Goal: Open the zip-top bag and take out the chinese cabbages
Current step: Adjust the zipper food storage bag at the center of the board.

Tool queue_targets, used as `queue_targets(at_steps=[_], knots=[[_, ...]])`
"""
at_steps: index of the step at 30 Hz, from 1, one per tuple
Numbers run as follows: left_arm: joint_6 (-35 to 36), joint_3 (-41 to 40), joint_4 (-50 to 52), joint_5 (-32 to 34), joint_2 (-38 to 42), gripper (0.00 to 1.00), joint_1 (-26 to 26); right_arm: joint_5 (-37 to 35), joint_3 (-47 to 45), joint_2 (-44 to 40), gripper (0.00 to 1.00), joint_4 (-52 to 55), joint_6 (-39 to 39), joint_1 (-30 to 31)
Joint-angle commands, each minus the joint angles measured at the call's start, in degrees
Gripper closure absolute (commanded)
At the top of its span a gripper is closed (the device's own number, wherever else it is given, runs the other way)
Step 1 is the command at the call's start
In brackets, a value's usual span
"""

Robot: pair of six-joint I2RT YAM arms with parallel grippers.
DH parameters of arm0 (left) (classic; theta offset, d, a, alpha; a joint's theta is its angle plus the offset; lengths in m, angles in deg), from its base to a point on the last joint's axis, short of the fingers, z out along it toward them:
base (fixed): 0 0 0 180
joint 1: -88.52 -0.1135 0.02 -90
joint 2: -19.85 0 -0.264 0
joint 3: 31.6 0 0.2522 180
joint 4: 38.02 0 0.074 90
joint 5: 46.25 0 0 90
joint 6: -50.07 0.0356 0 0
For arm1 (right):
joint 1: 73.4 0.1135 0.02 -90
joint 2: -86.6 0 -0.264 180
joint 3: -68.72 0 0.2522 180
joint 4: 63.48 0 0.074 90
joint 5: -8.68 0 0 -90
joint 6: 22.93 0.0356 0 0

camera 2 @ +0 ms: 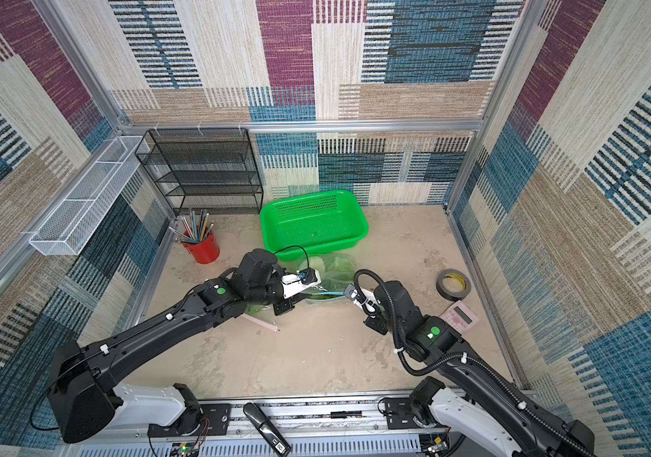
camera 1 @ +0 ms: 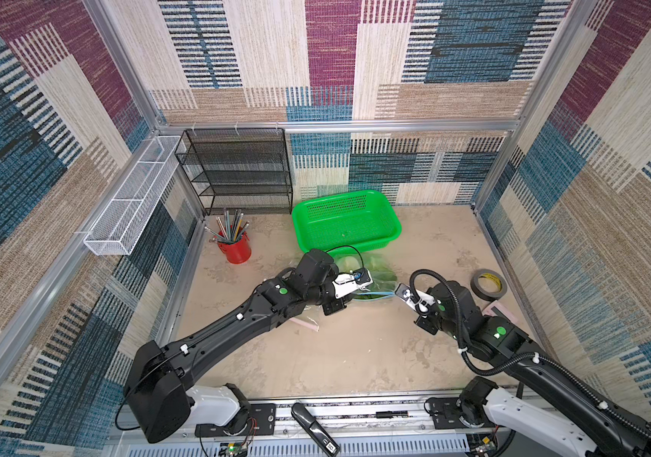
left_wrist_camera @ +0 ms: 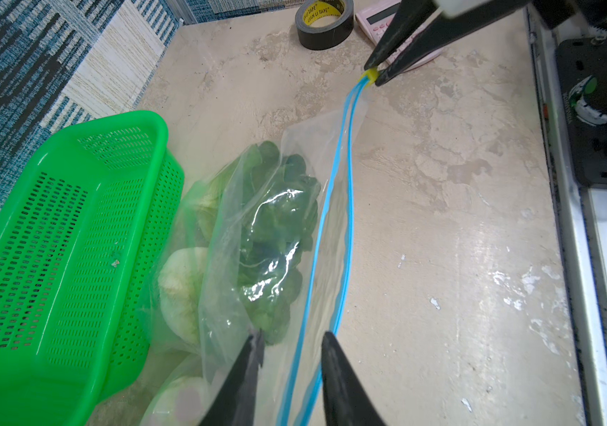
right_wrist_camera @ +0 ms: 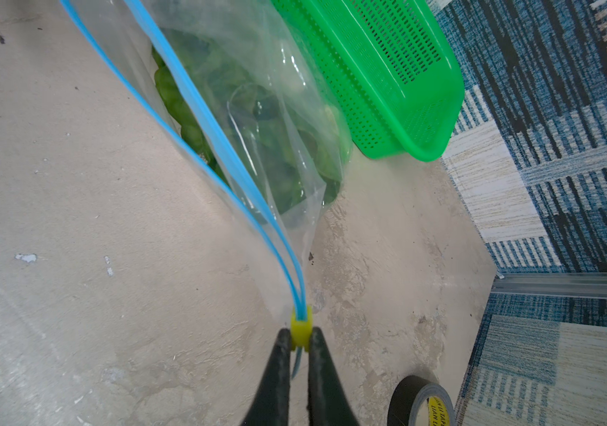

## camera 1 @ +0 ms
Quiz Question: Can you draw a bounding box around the blue-zip clear bag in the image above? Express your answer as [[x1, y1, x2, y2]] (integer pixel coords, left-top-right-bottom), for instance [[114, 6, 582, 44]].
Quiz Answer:
[[335, 252, 399, 301]]

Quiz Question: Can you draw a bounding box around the chinese cabbage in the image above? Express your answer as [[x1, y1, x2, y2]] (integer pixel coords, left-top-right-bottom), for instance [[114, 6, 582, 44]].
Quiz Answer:
[[354, 254, 399, 301]]

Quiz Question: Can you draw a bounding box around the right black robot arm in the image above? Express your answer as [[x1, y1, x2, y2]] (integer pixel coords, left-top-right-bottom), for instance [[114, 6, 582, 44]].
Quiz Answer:
[[396, 268, 651, 456]]

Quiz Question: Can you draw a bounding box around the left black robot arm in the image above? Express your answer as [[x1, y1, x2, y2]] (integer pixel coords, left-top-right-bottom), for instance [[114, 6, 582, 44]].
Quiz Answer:
[[123, 249, 373, 444]]

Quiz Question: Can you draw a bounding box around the pink-zip clear bag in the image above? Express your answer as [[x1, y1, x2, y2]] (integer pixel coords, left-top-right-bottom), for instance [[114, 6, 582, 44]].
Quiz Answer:
[[261, 267, 326, 333]]

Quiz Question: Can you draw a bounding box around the black tape roll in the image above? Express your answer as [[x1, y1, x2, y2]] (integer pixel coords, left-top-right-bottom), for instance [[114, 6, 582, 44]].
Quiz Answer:
[[470, 268, 507, 302]]

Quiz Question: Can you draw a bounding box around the pink calculator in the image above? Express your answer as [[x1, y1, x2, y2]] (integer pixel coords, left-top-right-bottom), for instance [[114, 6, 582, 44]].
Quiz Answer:
[[481, 301, 520, 326]]

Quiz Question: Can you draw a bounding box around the green plastic basket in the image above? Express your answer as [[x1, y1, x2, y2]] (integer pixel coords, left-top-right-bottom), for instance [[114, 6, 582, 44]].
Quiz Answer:
[[292, 190, 401, 252]]

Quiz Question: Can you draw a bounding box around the red pencil cup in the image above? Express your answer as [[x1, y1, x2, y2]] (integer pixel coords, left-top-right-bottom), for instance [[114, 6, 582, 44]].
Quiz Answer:
[[217, 232, 252, 265]]

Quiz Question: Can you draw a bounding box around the coloured pencils bundle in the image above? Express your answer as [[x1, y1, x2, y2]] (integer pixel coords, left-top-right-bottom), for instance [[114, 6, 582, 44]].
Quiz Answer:
[[203, 209, 249, 245]]

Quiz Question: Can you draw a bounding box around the black handheld device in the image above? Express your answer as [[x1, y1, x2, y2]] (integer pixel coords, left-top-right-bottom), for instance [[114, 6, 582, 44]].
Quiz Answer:
[[290, 403, 341, 457]]

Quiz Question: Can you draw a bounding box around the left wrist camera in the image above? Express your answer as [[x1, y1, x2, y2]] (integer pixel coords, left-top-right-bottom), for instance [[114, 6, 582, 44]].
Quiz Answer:
[[333, 268, 373, 298]]

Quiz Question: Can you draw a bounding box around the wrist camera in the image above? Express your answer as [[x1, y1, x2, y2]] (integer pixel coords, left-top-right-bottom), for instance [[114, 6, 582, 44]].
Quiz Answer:
[[395, 283, 436, 315], [333, 268, 373, 298]]

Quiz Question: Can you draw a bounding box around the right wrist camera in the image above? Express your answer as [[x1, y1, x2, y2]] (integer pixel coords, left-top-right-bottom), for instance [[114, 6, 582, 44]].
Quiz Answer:
[[395, 283, 436, 315]]

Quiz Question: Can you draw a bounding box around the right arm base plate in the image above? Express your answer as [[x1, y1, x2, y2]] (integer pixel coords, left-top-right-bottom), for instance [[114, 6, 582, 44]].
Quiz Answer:
[[422, 397, 508, 432]]

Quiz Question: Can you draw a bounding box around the black wire shelf rack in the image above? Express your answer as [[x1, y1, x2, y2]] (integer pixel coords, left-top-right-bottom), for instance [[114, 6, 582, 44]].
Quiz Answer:
[[176, 128, 294, 215]]

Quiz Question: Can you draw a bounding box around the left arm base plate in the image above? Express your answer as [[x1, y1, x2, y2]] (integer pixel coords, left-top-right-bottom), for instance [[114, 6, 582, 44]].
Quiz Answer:
[[194, 403, 277, 438]]

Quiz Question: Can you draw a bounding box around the white wire wall basket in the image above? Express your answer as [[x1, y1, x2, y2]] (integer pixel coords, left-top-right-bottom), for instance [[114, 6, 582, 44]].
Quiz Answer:
[[83, 136, 180, 256]]

